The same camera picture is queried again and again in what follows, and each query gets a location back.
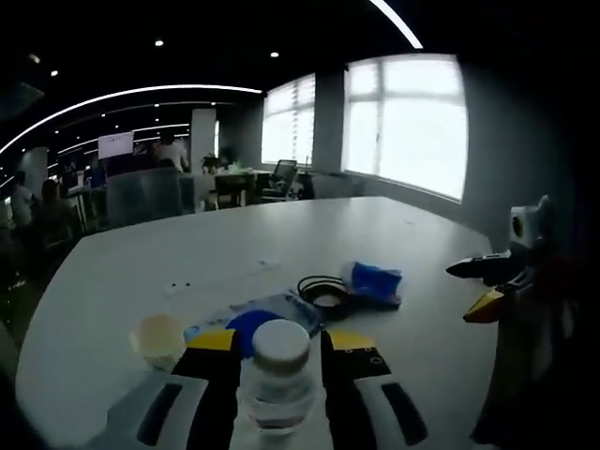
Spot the wall screen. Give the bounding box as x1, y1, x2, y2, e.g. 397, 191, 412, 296
97, 131, 136, 159

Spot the mesh-back office chair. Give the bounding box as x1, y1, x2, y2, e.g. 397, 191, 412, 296
261, 158, 300, 203

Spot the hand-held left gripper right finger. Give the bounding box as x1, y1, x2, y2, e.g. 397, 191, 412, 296
320, 327, 454, 450

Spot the black cable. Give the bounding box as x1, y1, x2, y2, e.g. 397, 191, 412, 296
297, 275, 351, 323

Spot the large window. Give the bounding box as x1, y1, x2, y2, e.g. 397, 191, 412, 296
344, 53, 470, 203

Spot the clear plastic bottle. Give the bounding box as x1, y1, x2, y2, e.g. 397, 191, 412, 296
237, 318, 316, 432

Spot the blue tissue pack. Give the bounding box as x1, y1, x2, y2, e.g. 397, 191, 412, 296
339, 261, 404, 311

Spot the beige round ball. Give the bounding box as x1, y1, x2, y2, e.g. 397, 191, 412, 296
128, 312, 188, 371

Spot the narrow window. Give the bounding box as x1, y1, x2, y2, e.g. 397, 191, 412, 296
261, 72, 316, 165

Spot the long curved ceiling light strip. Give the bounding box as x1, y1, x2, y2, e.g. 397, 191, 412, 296
0, 83, 263, 156

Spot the white table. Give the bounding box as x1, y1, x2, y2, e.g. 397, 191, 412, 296
13, 195, 517, 450

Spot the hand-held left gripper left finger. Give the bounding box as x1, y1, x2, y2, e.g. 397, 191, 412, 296
88, 327, 243, 450

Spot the white wet wipes pack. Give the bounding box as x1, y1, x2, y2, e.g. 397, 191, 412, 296
183, 292, 325, 348

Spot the large grey mesh chair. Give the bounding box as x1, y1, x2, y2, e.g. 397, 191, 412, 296
105, 167, 183, 226

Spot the wooden desk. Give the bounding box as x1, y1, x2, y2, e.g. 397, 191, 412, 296
215, 169, 273, 207

